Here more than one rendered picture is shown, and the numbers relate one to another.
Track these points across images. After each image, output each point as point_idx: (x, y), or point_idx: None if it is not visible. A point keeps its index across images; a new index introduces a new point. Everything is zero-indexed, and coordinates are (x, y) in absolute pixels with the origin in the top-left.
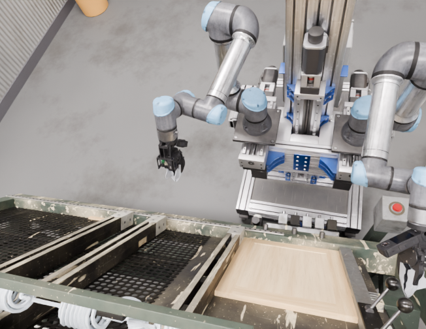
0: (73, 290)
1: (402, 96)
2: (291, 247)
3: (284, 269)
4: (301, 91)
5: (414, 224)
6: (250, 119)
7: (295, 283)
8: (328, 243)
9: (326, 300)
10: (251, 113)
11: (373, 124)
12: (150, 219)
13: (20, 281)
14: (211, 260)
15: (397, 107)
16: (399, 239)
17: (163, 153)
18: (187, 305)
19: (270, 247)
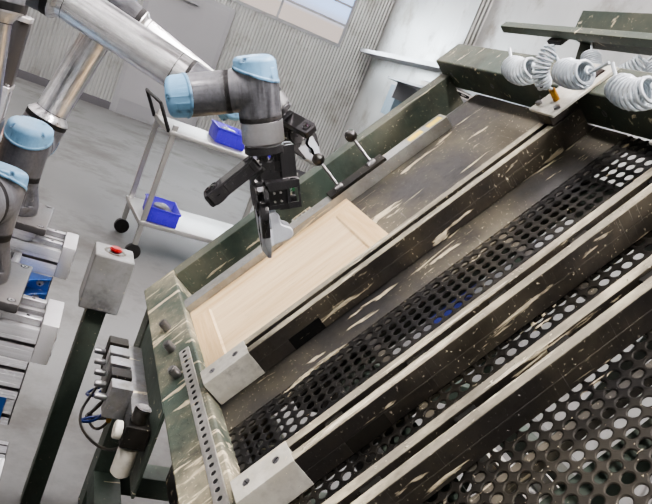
0: (577, 29)
1: (76, 77)
2: (214, 333)
3: (292, 281)
4: None
5: (287, 104)
6: (13, 225)
7: (320, 251)
8: (185, 312)
9: (334, 222)
10: (22, 200)
11: (195, 59)
12: (274, 468)
13: (611, 30)
14: (364, 262)
15: (65, 103)
16: (298, 119)
17: (285, 171)
18: (465, 186)
19: (229, 344)
